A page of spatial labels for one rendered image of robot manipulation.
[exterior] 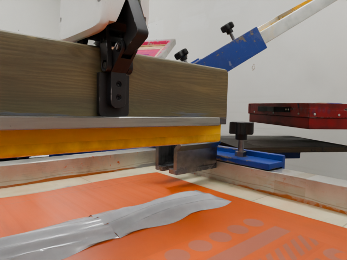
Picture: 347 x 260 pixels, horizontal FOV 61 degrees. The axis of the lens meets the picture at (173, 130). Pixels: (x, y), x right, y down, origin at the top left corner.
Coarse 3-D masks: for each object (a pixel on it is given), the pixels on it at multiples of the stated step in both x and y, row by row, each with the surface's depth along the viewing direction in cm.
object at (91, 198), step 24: (72, 192) 43; (96, 192) 44; (120, 192) 44; (144, 192) 44; (168, 192) 44; (216, 192) 45; (192, 216) 35; (216, 216) 35; (240, 216) 35; (264, 216) 36; (288, 216) 36; (144, 240) 28; (168, 240) 29; (336, 240) 29
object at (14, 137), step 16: (80, 128) 27; (96, 128) 29; (112, 128) 30; (128, 128) 31; (144, 128) 32; (160, 128) 34; (176, 128) 35; (192, 128) 37; (208, 128) 39; (0, 144) 23; (16, 144) 24
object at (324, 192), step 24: (0, 168) 44; (24, 168) 46; (48, 168) 49; (72, 168) 52; (96, 168) 55; (120, 168) 58; (216, 168) 52; (240, 168) 48; (264, 192) 45; (288, 192) 42; (312, 192) 40; (336, 192) 38
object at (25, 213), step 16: (48, 192) 43; (0, 208) 36; (16, 208) 36; (32, 208) 36; (48, 208) 36; (64, 208) 37; (0, 224) 31; (16, 224) 32; (32, 224) 32; (48, 224) 32; (112, 240) 28; (80, 256) 25; (96, 256) 25; (112, 256) 25; (128, 256) 25; (144, 256) 25
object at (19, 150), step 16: (32, 144) 25; (48, 144) 26; (64, 144) 27; (80, 144) 28; (96, 144) 29; (112, 144) 30; (128, 144) 31; (144, 144) 32; (160, 144) 34; (176, 144) 36
